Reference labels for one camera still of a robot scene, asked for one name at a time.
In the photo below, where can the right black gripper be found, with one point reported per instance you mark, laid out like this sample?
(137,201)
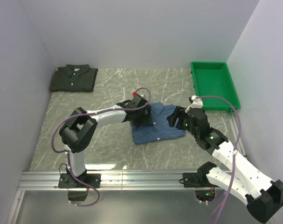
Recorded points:
(179,112)

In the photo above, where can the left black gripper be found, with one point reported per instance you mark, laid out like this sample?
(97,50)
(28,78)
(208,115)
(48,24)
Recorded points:
(146,118)

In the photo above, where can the dark green folded shirt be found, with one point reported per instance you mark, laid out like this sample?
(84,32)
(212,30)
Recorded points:
(74,78)

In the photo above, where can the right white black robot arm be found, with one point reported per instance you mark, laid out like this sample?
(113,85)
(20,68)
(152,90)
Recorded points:
(262,196)

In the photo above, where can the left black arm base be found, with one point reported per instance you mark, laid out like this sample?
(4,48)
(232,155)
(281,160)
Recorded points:
(79,187)

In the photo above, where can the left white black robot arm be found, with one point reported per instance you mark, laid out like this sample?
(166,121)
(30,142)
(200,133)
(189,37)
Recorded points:
(77,132)

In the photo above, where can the green plastic tray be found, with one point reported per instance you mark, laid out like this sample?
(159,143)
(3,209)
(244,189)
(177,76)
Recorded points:
(214,79)

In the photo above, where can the aluminium mounting rail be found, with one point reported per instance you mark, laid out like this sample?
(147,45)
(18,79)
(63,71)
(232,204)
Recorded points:
(110,180)

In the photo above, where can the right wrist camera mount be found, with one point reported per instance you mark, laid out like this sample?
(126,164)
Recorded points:
(194,103)

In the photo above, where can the blue checked long sleeve shirt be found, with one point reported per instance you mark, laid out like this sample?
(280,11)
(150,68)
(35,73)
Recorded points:
(160,129)

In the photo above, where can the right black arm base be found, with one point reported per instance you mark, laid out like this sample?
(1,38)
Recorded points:
(199,180)

